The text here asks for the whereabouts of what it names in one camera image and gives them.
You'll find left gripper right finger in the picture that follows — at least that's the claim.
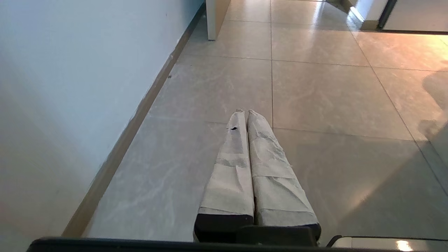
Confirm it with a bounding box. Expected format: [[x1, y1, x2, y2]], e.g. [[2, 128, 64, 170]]
[[247, 110, 322, 242]]

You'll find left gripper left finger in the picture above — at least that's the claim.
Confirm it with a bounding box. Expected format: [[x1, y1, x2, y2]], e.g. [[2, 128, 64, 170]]
[[194, 109, 255, 243]]

